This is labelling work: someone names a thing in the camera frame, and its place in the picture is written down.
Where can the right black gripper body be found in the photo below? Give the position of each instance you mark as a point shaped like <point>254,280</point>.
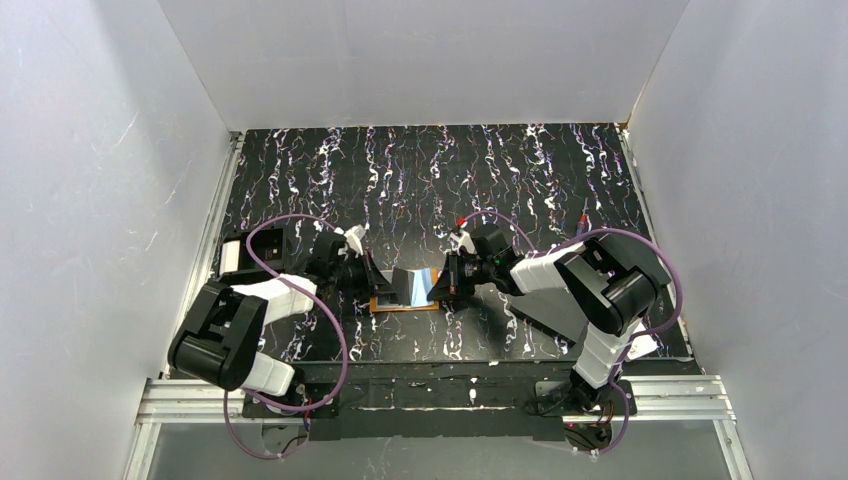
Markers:
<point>454,273</point>

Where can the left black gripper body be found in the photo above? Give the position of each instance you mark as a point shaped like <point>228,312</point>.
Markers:
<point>365,272</point>

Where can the orange card holder wallet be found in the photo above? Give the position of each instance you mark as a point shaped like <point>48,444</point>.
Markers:
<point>424,281</point>

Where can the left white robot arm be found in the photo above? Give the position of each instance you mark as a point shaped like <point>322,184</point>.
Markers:
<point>218,340</point>

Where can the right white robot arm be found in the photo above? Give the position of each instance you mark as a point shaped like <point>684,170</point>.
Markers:
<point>614,275</point>

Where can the black flat slab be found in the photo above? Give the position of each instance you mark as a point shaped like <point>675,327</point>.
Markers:
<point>554,311</point>

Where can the blue red screwdriver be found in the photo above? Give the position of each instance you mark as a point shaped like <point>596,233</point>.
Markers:
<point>582,221</point>

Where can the white block in box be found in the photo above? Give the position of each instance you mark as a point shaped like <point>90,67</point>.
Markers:
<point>229,257</point>

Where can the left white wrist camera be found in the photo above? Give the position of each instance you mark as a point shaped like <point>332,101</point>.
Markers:
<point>354,239</point>

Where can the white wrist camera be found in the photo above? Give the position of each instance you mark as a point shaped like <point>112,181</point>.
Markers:
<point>354,239</point>
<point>460,238</point>

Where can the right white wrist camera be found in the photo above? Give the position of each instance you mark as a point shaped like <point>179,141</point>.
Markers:
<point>460,238</point>

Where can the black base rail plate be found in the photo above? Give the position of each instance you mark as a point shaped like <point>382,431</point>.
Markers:
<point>460,399</point>

